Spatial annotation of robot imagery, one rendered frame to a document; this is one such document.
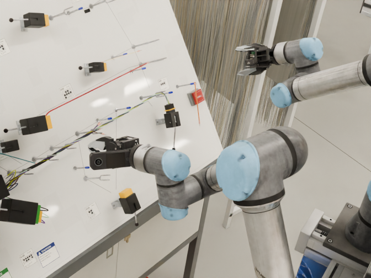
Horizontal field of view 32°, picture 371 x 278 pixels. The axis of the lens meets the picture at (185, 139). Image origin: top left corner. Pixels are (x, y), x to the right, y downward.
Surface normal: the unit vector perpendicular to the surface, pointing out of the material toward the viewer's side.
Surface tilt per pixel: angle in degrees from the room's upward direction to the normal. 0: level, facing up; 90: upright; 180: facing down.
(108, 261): 90
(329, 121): 0
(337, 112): 0
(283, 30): 90
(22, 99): 55
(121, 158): 62
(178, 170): 68
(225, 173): 83
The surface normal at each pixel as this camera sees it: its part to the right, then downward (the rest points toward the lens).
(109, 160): 0.33, 0.18
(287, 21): -0.77, 0.32
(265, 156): 0.44, -0.35
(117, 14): 0.69, -0.07
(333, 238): 0.12, -0.78
